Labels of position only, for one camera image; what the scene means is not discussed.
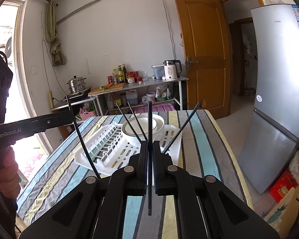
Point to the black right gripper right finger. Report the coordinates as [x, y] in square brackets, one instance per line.
[163, 182]

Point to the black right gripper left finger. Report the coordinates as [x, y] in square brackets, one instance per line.
[137, 181]

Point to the black chopstick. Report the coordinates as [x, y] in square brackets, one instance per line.
[140, 127]
[181, 129]
[128, 122]
[150, 165]
[82, 141]

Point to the metal kitchen shelf table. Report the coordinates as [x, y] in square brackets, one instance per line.
[142, 89]

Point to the person's left hand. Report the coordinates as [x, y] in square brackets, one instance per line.
[9, 177]

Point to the white bowl with dark rim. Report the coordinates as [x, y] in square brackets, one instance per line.
[157, 128]

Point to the striped tablecloth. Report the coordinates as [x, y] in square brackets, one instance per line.
[204, 151]

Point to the purple plastic crate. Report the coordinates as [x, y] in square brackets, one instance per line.
[155, 108]

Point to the pink plastic basket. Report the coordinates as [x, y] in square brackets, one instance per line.
[85, 114]

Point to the white plastic jug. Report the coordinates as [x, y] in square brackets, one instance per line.
[132, 97]

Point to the stainless steel steamer pot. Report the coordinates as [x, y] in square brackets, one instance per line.
[76, 84]

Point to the wooden cutting board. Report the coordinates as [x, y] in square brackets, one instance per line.
[109, 87]

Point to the induction cooker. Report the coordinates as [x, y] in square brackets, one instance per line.
[79, 95]

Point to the green glass bottle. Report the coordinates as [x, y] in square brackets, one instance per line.
[120, 75]

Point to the grey blue storage container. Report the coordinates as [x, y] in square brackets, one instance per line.
[159, 71]

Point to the dark soy sauce bottle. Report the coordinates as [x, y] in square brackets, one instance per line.
[124, 73]

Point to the white electric kettle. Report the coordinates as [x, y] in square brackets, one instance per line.
[172, 69]

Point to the red gift box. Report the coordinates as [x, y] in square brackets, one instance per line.
[282, 186]

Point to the wooden door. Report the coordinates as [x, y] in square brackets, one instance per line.
[207, 54]

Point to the pineapple print bag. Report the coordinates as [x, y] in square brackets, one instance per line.
[285, 215]

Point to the green curtain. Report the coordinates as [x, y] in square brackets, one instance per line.
[51, 34]

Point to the silver refrigerator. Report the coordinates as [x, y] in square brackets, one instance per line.
[273, 135]

